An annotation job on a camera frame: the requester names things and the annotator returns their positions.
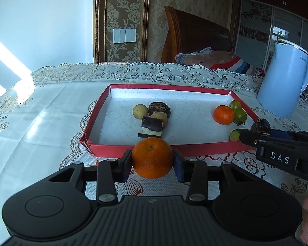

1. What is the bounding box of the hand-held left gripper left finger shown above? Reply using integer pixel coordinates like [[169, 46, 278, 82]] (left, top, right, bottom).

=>
[[49, 149, 133, 206]]

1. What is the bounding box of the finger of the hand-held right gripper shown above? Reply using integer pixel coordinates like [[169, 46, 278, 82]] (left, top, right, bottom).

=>
[[271, 130, 308, 144], [239, 129, 299, 149]]

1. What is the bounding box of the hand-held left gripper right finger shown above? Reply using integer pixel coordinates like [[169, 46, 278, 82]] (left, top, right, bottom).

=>
[[172, 150, 261, 202]]

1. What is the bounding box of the round dark sugarcane piece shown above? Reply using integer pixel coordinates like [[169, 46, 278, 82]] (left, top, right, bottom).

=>
[[250, 118, 273, 135]]

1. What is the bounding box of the orange mandarin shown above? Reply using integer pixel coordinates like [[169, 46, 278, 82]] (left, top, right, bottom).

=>
[[131, 137, 175, 179], [213, 105, 235, 125]]

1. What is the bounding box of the red shallow cardboard box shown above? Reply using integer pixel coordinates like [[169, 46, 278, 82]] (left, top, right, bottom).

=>
[[79, 84, 262, 157]]

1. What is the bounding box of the split dark sugarcane piece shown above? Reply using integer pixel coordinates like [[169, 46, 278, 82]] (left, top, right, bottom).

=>
[[137, 116, 164, 138]]

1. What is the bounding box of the tan longan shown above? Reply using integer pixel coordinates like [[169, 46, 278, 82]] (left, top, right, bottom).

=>
[[133, 104, 147, 120], [151, 112, 169, 128]]

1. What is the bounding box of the light blue electric kettle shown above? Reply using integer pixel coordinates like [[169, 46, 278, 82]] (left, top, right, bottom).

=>
[[256, 40, 308, 118]]

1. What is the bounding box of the striped bedding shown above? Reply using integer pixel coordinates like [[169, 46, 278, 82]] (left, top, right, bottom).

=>
[[210, 56, 266, 77]]

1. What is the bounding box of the pink crumpled blanket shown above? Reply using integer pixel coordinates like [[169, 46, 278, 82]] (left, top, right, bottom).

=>
[[175, 47, 241, 70]]

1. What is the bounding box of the white lace floral tablecloth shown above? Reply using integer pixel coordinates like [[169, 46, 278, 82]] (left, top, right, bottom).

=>
[[0, 62, 308, 246]]

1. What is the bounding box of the patterned glass door wardrobe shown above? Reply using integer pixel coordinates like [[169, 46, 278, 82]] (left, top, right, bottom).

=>
[[233, 0, 308, 82]]

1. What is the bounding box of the brown wooden bed headboard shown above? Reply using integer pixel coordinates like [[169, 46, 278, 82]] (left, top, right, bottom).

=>
[[161, 6, 233, 63]]

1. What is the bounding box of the white wall light switch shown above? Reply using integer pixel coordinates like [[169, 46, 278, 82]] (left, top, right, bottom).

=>
[[112, 28, 137, 43]]

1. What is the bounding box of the gold wall moulding frame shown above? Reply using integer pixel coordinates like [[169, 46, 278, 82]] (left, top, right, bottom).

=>
[[93, 0, 151, 63]]

